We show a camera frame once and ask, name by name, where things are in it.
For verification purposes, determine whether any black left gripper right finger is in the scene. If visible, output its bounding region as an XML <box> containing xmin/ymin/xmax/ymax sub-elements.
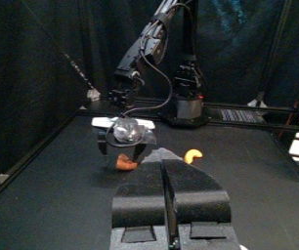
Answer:
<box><xmin>161</xmin><ymin>148</ymin><xmax>243</xmax><ymax>250</ymax></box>

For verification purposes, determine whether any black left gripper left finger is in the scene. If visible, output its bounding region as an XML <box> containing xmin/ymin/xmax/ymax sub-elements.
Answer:
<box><xmin>109</xmin><ymin>147</ymin><xmax>171</xmax><ymax>250</ymax></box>

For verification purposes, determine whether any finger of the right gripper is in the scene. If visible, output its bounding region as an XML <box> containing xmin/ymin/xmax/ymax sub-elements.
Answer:
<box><xmin>95</xmin><ymin>130</ymin><xmax>111</xmax><ymax>157</ymax></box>
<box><xmin>132</xmin><ymin>142</ymin><xmax>149</xmax><ymax>161</ymax></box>

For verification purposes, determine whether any brown toy pie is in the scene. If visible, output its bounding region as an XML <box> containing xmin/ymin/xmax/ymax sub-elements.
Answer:
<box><xmin>115</xmin><ymin>153</ymin><xmax>140</xmax><ymax>172</ymax></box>

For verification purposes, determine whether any orange toy croissant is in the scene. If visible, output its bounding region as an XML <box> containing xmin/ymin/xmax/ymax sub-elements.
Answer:
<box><xmin>183</xmin><ymin>148</ymin><xmax>205</xmax><ymax>165</ymax></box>

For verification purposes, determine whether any grey vent grille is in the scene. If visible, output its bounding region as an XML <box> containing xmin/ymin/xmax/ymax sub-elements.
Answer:
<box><xmin>219</xmin><ymin>108</ymin><xmax>267</xmax><ymax>124</ymax></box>

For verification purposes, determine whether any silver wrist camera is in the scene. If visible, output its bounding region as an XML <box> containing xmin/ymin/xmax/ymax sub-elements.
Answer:
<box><xmin>112</xmin><ymin>117</ymin><xmax>148</xmax><ymax>144</ymax></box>

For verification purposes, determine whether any white corner bracket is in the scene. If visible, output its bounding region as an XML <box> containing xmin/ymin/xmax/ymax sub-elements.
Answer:
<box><xmin>247</xmin><ymin>98</ymin><xmax>269</xmax><ymax>109</ymax></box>
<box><xmin>87</xmin><ymin>88</ymin><xmax>101</xmax><ymax>102</ymax></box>

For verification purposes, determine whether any black table edge rail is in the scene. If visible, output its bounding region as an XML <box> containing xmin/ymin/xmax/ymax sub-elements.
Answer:
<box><xmin>0</xmin><ymin>109</ymin><xmax>84</xmax><ymax>211</ymax></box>
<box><xmin>80</xmin><ymin>97</ymin><xmax>299</xmax><ymax>134</ymax></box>

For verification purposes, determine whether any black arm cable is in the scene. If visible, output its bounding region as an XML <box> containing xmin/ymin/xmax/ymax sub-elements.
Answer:
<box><xmin>121</xmin><ymin>38</ymin><xmax>175</xmax><ymax>117</ymax></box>

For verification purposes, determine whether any thin diagonal frame brace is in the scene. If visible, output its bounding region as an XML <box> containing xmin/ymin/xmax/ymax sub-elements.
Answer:
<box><xmin>21</xmin><ymin>0</ymin><xmax>96</xmax><ymax>92</ymax></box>

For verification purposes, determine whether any black frame post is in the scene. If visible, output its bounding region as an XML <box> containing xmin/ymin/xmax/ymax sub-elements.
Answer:
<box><xmin>257</xmin><ymin>0</ymin><xmax>293</xmax><ymax>101</ymax></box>

